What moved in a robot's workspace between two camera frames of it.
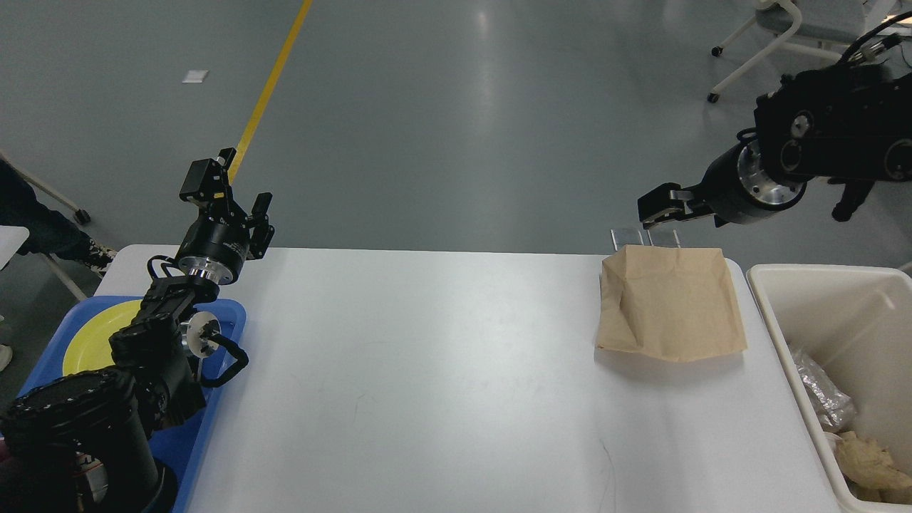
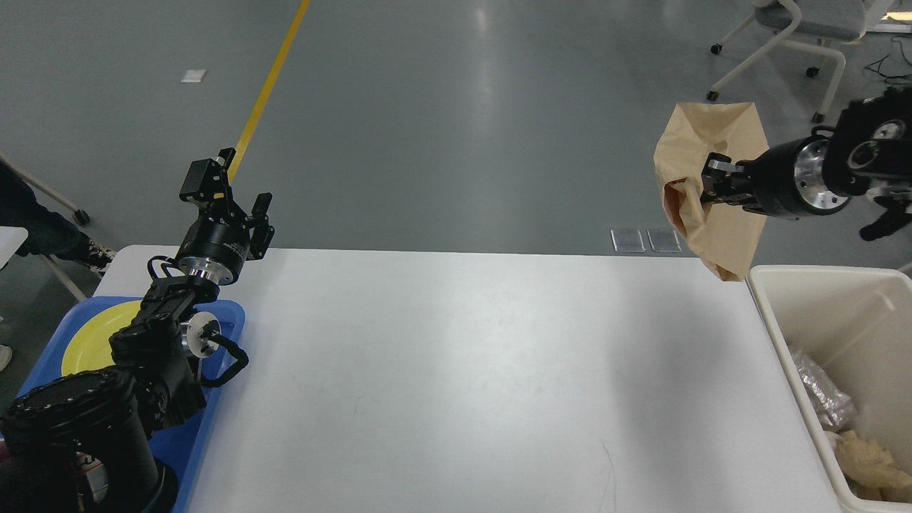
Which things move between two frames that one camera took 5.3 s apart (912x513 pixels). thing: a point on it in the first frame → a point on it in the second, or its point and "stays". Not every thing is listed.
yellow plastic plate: (89, 348) stays
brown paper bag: (674, 303) → (727, 235)
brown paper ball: (868, 470) stays
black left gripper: (213, 251) stays
